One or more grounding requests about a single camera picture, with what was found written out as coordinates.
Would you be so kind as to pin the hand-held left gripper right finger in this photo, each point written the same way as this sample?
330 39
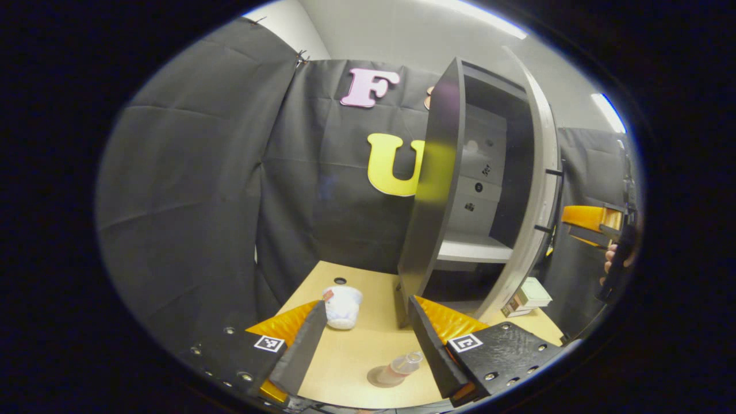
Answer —
434 351

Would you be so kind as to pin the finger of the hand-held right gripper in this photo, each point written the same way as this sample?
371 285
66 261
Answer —
592 234
583 217

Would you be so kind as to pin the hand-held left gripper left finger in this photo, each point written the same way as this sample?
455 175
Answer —
302 351

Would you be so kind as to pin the clear plastic bottle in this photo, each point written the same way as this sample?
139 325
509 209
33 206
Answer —
402 365

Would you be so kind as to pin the dark grey cabinet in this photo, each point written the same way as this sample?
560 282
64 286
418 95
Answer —
437 190

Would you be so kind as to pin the white fluffy rolled towel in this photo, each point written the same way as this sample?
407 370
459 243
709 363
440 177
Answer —
342 307

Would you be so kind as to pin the black backdrop cloth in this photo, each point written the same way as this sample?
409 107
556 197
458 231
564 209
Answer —
201 184

